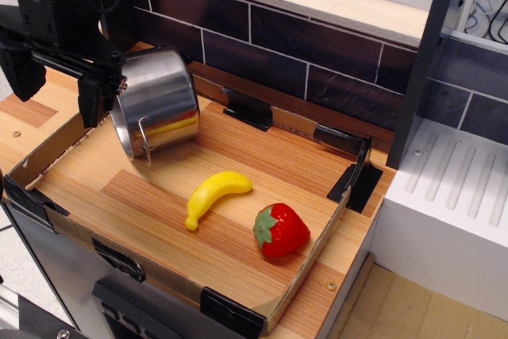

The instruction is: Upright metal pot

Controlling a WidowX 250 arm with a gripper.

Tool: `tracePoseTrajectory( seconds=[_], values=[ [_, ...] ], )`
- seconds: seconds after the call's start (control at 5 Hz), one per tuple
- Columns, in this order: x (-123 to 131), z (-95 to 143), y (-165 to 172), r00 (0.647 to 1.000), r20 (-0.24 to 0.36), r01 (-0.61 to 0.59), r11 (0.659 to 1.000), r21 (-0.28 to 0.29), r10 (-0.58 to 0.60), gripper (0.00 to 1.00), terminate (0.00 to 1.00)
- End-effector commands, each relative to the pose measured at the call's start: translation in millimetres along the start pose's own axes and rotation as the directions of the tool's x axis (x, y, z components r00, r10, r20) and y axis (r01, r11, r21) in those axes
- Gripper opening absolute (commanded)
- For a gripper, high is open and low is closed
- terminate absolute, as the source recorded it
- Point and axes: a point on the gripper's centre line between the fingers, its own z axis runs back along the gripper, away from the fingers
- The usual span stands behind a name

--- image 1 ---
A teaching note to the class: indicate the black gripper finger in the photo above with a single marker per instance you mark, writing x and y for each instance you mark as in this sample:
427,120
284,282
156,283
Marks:
24,75
96,99

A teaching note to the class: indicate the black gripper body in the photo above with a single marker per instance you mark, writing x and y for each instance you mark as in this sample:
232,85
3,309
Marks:
65,35

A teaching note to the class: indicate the metal pot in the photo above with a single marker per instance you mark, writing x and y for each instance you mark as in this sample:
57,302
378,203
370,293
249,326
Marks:
159,106

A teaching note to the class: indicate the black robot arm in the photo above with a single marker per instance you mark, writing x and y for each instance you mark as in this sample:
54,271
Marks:
63,35

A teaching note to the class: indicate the cardboard fence with black tape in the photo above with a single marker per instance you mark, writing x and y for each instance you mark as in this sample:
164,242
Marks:
109,232

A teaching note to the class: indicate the yellow toy banana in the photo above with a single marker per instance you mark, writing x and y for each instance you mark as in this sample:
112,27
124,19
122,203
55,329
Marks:
212,189

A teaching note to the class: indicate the red toy strawberry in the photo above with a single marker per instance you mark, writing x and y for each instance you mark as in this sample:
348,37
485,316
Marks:
279,231

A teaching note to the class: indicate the white toy sink drainboard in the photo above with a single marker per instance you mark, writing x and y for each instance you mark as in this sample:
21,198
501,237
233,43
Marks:
443,222

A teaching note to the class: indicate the dark grey vertical post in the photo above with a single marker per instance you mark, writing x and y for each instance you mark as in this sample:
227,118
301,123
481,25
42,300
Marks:
413,103

